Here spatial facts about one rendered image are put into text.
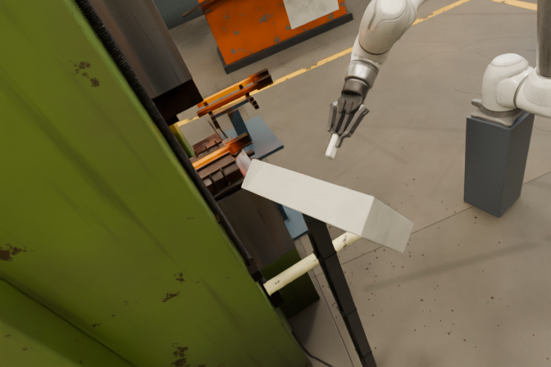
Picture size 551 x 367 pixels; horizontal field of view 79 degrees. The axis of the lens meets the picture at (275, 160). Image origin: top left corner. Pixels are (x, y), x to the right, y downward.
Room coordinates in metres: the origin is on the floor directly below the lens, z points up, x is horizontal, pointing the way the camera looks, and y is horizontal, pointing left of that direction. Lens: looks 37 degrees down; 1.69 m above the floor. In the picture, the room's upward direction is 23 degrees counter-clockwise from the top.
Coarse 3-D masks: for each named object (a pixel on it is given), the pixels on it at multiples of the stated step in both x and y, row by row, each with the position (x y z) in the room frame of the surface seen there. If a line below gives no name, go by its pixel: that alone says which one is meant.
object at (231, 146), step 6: (234, 138) 1.14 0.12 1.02; (240, 138) 1.12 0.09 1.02; (246, 138) 1.13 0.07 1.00; (228, 144) 1.12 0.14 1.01; (234, 144) 1.12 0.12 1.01; (240, 144) 1.12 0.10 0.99; (246, 144) 1.12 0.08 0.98; (216, 150) 1.12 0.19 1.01; (222, 150) 1.11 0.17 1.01; (228, 150) 1.10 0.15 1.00; (234, 150) 1.12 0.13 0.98; (210, 156) 1.10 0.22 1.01; (216, 156) 1.09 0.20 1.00; (198, 162) 1.09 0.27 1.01; (204, 162) 1.09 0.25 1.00
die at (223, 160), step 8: (224, 144) 1.17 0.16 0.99; (208, 152) 1.16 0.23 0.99; (192, 160) 1.16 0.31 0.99; (216, 160) 1.08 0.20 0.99; (224, 160) 1.07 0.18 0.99; (232, 160) 1.05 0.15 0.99; (200, 168) 1.07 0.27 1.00; (208, 168) 1.06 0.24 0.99; (216, 168) 1.04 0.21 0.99; (224, 168) 1.03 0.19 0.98; (232, 168) 1.01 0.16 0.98; (200, 176) 1.03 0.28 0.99; (208, 176) 1.02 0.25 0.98; (216, 176) 1.00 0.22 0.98; (232, 176) 0.99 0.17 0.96; (240, 176) 0.99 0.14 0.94; (208, 184) 0.97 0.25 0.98; (216, 184) 0.98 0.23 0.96; (224, 184) 0.98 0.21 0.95
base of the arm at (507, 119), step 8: (472, 104) 1.24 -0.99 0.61; (480, 104) 1.19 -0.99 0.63; (472, 112) 1.18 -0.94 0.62; (480, 112) 1.15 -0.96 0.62; (488, 112) 1.11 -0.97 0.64; (496, 112) 1.08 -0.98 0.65; (504, 112) 1.06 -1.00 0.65; (512, 112) 1.05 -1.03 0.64; (520, 112) 1.05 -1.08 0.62; (488, 120) 1.10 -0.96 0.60; (496, 120) 1.07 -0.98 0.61; (504, 120) 1.04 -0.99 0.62; (512, 120) 1.03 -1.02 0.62
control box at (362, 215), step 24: (264, 168) 0.66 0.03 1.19; (264, 192) 0.60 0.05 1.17; (288, 192) 0.56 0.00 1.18; (312, 192) 0.52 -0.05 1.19; (336, 192) 0.49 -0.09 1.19; (312, 216) 0.48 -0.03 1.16; (336, 216) 0.45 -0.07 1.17; (360, 216) 0.42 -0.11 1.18; (384, 216) 0.44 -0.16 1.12; (384, 240) 0.43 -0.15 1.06
